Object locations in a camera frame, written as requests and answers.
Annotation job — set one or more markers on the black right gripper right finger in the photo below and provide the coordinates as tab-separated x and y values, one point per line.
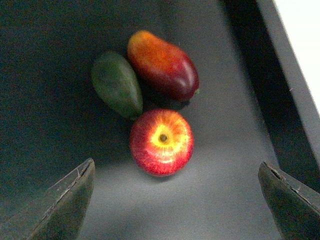
295	207

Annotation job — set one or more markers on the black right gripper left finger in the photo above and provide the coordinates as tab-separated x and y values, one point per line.
59	213

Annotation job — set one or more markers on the red yellow apple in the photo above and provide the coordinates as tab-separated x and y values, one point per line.
161	142

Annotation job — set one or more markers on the black lower display tray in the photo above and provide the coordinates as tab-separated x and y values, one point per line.
252	106

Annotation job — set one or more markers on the green avocado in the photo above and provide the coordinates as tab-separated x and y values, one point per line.
115	82

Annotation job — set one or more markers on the red orange mango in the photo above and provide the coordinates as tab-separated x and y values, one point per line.
163	66

